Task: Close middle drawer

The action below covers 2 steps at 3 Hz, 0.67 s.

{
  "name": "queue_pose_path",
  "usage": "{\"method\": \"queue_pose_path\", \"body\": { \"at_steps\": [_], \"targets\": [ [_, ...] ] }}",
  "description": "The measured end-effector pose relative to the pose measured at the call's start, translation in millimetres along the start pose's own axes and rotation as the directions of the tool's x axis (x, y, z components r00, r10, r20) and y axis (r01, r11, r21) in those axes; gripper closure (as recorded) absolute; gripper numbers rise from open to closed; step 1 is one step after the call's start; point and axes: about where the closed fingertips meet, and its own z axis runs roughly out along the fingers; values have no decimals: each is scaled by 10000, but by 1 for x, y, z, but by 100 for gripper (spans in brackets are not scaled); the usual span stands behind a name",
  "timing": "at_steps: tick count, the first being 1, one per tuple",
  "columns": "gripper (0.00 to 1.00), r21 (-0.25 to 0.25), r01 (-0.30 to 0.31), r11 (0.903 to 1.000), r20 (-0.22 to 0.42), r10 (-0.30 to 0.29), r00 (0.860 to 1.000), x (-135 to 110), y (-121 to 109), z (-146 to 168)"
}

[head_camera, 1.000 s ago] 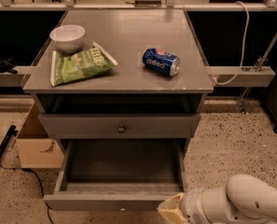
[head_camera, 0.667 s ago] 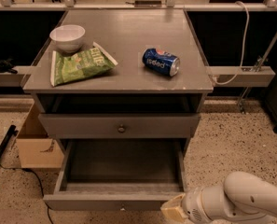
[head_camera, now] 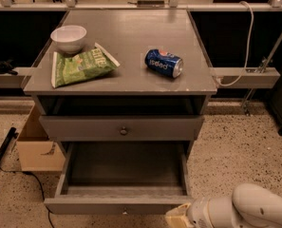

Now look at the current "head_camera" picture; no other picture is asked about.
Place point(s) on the blue pepsi can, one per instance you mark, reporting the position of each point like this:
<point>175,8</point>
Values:
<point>164,63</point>

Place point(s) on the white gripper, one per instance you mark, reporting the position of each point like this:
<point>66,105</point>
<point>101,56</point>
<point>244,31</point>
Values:
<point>199,213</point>

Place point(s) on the black object on rail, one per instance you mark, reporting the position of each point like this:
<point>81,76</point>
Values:
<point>7,68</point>

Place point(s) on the cardboard box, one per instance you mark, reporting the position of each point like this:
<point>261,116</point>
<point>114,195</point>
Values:
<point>36,151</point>

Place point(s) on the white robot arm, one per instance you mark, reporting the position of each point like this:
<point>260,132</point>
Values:
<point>249,206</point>

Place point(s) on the grey wooden drawer cabinet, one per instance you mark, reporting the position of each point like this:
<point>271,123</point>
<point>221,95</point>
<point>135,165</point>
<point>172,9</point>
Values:
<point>133,89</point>

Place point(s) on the green chip bag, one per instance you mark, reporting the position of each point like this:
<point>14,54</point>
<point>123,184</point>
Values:
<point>81,67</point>

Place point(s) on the grey drawer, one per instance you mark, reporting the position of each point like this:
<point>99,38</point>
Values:
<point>121,128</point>
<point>121,178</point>

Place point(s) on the white ceramic bowl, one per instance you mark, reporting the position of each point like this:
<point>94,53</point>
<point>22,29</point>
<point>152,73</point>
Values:
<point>69,39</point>

